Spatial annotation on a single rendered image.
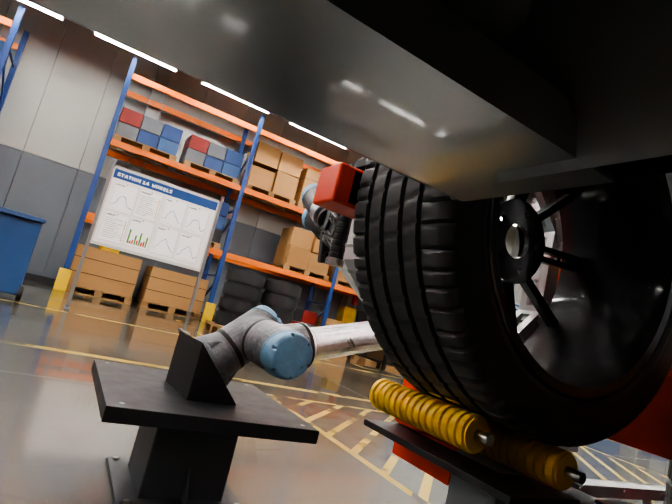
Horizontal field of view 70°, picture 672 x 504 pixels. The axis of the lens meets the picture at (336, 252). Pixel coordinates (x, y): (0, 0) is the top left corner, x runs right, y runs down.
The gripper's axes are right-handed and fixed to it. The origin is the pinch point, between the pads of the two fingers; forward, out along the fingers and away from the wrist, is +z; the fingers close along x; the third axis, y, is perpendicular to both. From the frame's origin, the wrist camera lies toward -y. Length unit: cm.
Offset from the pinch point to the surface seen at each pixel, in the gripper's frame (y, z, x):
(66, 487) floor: -84, 6, -57
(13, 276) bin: -317, -426, -138
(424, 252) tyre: 31, 55, -22
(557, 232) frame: 30, 27, 33
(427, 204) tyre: 37, 52, -23
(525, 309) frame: 11.9, 33.1, 30.3
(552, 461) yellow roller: 10, 71, 4
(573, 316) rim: 19, 44, 30
